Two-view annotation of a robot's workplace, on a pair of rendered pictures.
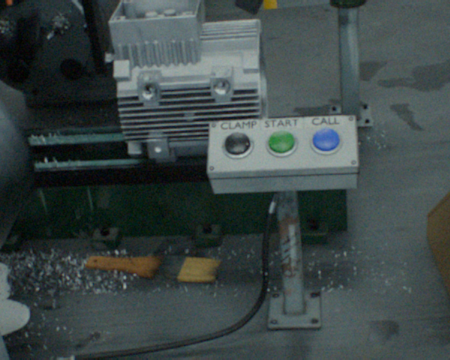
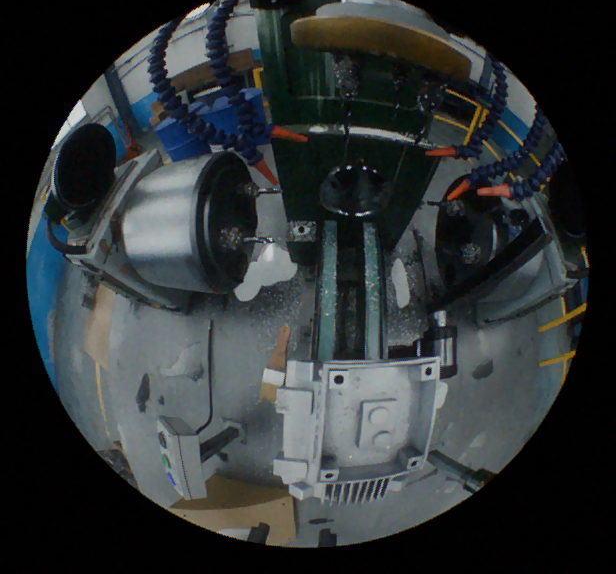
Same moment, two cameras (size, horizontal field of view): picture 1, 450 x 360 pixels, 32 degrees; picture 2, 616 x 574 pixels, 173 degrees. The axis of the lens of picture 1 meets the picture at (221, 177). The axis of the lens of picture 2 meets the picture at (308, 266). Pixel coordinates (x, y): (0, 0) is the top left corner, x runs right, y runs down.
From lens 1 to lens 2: 1.06 m
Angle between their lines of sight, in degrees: 63
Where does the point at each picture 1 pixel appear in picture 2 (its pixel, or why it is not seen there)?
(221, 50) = not seen: hidden behind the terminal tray
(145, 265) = (275, 362)
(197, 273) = (264, 391)
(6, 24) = (453, 207)
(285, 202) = not seen: hidden behind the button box
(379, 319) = (228, 458)
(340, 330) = not seen: hidden behind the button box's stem
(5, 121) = (183, 265)
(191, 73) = (306, 442)
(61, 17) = (473, 253)
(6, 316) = (246, 289)
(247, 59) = (295, 491)
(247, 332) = (221, 408)
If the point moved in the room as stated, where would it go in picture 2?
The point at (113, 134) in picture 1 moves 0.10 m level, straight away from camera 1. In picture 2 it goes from (377, 331) to (420, 315)
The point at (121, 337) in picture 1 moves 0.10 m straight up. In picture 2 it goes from (222, 350) to (203, 347)
